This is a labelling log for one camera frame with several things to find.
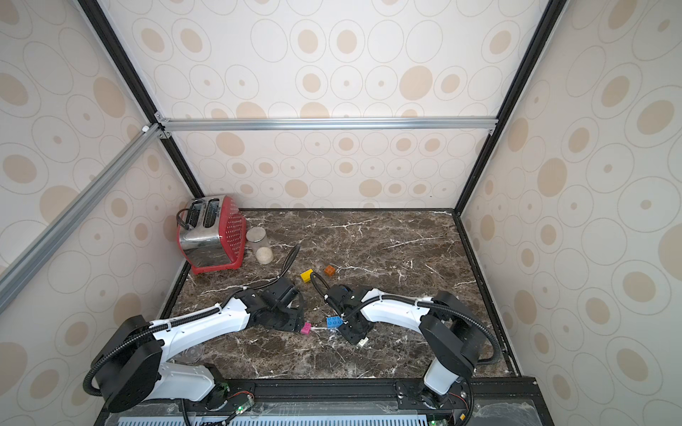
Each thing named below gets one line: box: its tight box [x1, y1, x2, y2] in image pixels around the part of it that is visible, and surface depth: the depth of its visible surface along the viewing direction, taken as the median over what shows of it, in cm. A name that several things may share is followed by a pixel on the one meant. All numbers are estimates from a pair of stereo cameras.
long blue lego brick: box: [325, 315, 344, 329], surface depth 88 cm
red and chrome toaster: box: [176, 195, 247, 276], surface depth 99 cm
